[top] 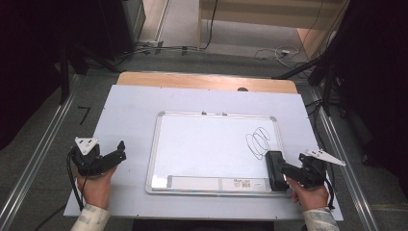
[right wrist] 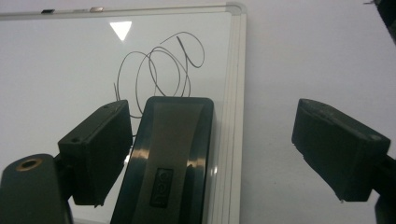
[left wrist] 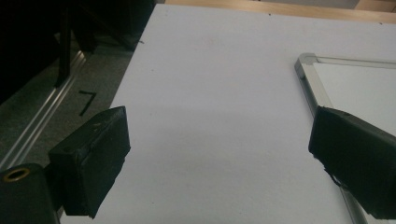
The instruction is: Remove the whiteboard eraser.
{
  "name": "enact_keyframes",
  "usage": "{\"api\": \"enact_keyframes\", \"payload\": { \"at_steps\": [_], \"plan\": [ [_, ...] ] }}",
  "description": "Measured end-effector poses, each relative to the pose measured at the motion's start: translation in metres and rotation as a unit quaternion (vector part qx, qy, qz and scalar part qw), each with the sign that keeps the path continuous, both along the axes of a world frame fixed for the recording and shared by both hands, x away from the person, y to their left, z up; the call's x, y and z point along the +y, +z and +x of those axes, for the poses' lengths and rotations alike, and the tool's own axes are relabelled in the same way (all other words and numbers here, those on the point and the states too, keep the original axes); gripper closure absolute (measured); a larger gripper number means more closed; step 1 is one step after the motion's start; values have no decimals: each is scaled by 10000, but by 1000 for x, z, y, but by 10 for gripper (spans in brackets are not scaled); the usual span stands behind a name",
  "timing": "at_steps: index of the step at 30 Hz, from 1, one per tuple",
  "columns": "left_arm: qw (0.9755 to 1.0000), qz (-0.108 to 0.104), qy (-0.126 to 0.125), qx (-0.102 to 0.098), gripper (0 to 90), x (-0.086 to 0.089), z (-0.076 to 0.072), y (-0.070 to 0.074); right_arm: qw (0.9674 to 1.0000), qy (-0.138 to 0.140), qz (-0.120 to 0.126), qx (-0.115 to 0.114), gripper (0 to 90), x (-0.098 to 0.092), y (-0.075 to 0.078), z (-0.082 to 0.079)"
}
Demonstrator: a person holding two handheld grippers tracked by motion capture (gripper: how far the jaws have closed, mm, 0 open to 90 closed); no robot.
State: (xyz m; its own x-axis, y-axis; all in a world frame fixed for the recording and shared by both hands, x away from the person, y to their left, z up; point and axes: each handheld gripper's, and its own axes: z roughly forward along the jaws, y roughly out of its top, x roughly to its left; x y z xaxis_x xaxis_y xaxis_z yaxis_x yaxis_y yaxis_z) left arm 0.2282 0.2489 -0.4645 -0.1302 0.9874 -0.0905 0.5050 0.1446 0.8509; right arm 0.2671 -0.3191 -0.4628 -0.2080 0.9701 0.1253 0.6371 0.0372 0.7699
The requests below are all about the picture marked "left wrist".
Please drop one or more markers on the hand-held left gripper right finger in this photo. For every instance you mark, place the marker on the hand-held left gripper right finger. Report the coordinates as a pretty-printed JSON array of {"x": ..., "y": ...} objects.
[{"x": 358, "y": 161}]

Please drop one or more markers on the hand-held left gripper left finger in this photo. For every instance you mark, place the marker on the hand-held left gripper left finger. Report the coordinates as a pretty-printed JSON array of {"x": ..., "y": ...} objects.
[{"x": 93, "y": 161}]

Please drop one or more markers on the wooden table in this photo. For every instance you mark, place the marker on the wooden table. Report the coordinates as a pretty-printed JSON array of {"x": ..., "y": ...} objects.
[{"x": 280, "y": 9}]

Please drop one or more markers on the metal floor rail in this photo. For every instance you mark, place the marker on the metal floor rail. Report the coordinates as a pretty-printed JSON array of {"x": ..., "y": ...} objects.
[{"x": 46, "y": 112}]

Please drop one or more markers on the whiteboard with metal frame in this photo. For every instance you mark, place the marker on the whiteboard with metal frame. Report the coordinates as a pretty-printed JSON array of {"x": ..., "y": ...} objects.
[{"x": 351, "y": 84}]

